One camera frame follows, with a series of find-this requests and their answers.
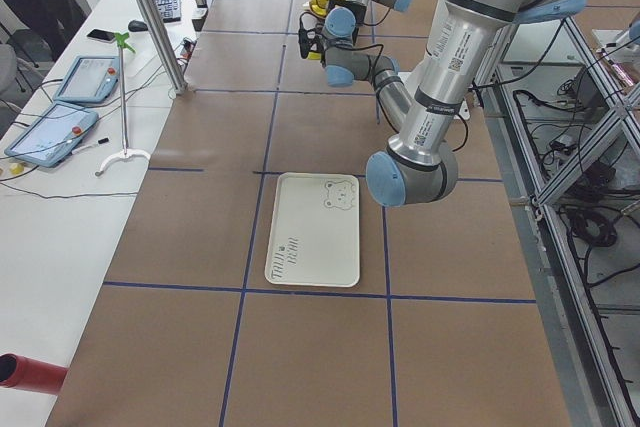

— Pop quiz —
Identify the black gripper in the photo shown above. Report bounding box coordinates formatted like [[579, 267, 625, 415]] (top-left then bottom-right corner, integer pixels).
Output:
[[298, 26, 324, 58]]

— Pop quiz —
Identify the black computer mouse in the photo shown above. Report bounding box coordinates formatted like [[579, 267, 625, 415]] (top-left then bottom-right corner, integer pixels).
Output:
[[128, 20, 148, 32]]

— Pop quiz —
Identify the white bear print tray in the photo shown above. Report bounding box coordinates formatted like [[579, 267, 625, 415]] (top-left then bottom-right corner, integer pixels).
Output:
[[264, 172, 360, 288]]

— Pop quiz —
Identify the white stand with green clip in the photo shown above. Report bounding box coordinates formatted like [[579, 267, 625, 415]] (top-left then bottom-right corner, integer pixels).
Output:
[[95, 32, 151, 177]]

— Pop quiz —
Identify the black smartphone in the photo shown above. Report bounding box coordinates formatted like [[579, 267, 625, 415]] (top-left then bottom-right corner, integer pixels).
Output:
[[87, 29, 115, 43]]

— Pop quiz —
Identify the far blue teach pendant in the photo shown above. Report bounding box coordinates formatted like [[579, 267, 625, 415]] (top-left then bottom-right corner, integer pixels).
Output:
[[53, 56, 119, 104]]

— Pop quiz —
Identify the blue teach pendant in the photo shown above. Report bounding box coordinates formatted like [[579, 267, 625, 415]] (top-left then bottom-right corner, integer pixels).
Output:
[[4, 101, 98, 168], [53, 56, 119, 104]]

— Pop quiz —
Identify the black white marker pen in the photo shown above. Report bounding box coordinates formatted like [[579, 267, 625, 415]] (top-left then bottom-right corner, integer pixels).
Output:
[[71, 137, 110, 155]]

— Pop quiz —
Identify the near blue teach pendant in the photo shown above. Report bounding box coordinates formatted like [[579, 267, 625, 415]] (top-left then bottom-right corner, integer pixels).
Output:
[[4, 101, 98, 168]]

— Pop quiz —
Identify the small yellow object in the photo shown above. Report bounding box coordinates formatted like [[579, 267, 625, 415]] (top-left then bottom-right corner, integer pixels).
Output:
[[10, 163, 24, 175]]

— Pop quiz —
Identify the red cylinder tube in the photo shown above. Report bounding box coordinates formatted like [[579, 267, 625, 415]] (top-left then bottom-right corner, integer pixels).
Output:
[[1, 353, 68, 395]]

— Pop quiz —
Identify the aluminium frame post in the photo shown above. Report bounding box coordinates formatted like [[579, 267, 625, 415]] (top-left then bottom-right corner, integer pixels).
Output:
[[136, 0, 195, 95]]

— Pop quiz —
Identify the aluminium frame rack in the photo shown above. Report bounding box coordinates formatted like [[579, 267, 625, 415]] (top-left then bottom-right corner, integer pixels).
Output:
[[475, 9, 639, 426]]

